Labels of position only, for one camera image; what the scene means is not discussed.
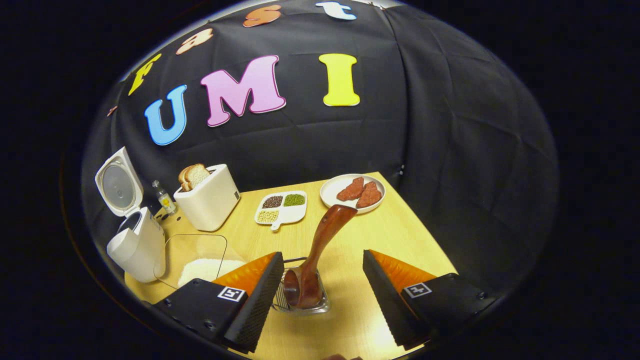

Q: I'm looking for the black backdrop cloth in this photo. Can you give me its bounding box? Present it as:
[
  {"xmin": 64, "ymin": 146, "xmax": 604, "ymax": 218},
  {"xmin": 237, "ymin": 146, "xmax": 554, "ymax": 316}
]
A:
[{"xmin": 82, "ymin": 0, "xmax": 558, "ymax": 301}]

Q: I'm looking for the white divided bean dish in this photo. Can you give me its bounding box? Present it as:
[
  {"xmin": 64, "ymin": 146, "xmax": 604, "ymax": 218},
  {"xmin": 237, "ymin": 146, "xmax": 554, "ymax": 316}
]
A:
[{"xmin": 254, "ymin": 190, "xmax": 308, "ymax": 231}]

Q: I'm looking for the metal wire chopstick holder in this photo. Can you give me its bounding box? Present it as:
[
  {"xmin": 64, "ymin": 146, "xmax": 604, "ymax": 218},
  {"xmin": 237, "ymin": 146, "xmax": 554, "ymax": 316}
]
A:
[{"xmin": 272, "ymin": 257, "xmax": 331, "ymax": 316}]

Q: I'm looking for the white round plate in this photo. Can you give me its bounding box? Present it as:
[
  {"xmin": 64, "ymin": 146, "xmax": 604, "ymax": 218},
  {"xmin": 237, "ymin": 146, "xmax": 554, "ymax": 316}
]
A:
[{"xmin": 320, "ymin": 173, "xmax": 386, "ymax": 215}]

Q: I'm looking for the red meat piece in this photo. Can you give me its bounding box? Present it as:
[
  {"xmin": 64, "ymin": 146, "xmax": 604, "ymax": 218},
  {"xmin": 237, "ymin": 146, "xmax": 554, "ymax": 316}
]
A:
[
  {"xmin": 336, "ymin": 177, "xmax": 365, "ymax": 202},
  {"xmin": 356, "ymin": 181, "xmax": 383, "ymax": 209}
]

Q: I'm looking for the clear plastic tray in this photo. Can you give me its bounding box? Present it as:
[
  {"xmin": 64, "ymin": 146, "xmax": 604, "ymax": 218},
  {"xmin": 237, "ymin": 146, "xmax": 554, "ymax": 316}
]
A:
[{"xmin": 153, "ymin": 233, "xmax": 248, "ymax": 291}]

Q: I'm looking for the white toaster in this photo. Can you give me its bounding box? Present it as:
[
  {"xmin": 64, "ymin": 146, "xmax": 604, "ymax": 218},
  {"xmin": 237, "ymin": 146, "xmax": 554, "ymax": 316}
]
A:
[{"xmin": 173, "ymin": 164, "xmax": 241, "ymax": 232}]

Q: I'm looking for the small glass bottle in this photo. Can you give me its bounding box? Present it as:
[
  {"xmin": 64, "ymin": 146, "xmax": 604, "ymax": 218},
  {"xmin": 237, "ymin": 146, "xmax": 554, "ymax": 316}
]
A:
[{"xmin": 152, "ymin": 180, "xmax": 178, "ymax": 216}]

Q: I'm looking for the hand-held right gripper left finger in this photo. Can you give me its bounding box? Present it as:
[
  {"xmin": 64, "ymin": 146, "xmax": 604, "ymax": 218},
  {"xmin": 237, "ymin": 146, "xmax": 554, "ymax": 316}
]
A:
[{"xmin": 150, "ymin": 251, "xmax": 285, "ymax": 354}]

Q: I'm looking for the brown wooden spoon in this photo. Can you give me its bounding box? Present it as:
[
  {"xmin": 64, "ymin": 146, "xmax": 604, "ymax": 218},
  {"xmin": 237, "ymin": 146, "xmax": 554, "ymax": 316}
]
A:
[{"xmin": 283, "ymin": 204, "xmax": 359, "ymax": 309}]

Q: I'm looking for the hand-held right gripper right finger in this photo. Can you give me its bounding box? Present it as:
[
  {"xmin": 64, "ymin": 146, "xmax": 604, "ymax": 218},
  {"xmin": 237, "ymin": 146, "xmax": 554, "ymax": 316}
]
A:
[{"xmin": 362, "ymin": 249, "xmax": 501, "ymax": 351}]

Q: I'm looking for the white rice cooker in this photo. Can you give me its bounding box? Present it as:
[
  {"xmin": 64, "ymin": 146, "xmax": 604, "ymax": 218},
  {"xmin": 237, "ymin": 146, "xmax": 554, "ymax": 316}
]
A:
[{"xmin": 95, "ymin": 146, "xmax": 167, "ymax": 284}]

